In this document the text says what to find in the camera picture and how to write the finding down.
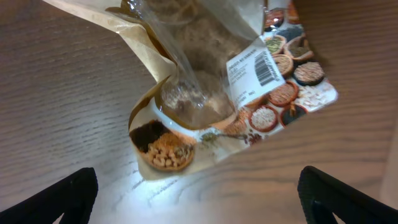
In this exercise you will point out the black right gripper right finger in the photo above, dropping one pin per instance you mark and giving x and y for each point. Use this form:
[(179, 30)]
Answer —
[(324, 198)]

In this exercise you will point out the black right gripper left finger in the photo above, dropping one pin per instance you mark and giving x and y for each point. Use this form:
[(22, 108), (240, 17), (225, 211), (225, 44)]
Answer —
[(70, 200)]

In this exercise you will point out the beige grain bag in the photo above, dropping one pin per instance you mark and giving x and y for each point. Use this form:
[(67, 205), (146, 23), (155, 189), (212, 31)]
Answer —
[(228, 74)]

